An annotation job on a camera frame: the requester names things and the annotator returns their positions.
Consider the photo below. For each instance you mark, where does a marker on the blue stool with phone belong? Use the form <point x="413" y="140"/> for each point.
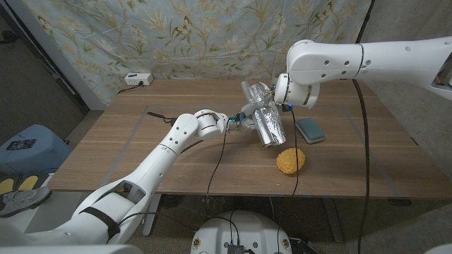
<point x="39" y="155"/>

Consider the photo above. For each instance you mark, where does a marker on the grey table leg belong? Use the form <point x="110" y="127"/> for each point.
<point x="152" y="218"/>
<point x="332" y="220"/>

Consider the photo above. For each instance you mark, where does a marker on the aluminum foil roll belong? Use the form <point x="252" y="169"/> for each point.
<point x="270" y="123"/>

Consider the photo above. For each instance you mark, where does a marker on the yellow bumpy ball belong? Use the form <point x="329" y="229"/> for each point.
<point x="287" y="162"/>

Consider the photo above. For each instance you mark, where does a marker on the white robot chest cover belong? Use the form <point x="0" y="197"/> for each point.
<point x="70" y="249"/>

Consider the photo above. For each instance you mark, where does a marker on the teal soap box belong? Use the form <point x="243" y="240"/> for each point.
<point x="309" y="130"/>

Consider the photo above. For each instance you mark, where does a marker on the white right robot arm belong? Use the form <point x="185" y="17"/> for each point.
<point x="353" y="60"/>

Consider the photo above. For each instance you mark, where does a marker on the floral backdrop cloth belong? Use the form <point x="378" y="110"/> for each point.
<point x="212" y="39"/>

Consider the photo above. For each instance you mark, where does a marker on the white floor platform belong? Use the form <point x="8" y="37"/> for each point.
<point x="53" y="211"/>

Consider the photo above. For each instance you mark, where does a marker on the white power strip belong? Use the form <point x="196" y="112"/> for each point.
<point x="138" y="79"/>

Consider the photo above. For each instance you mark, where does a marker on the white robot torso base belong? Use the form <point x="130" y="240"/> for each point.
<point x="243" y="229"/>

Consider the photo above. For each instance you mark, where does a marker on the black torso connector box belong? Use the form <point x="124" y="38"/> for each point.
<point x="235" y="249"/>

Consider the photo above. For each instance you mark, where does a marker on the grey sneaker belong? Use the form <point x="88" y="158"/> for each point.
<point x="21" y="201"/>

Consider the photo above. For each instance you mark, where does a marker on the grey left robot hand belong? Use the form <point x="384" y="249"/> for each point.
<point x="249" y="109"/>

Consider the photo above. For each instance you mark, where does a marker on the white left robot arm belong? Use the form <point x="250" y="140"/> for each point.
<point x="159" y="155"/>

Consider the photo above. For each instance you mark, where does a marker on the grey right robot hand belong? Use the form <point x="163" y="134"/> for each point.
<point x="272" y="91"/>

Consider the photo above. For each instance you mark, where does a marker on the black slipper yellow insole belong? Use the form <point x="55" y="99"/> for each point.
<point x="28" y="182"/>
<point x="5" y="185"/>

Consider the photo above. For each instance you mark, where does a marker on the black backdrop pole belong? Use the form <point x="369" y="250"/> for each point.
<point x="365" y="17"/>

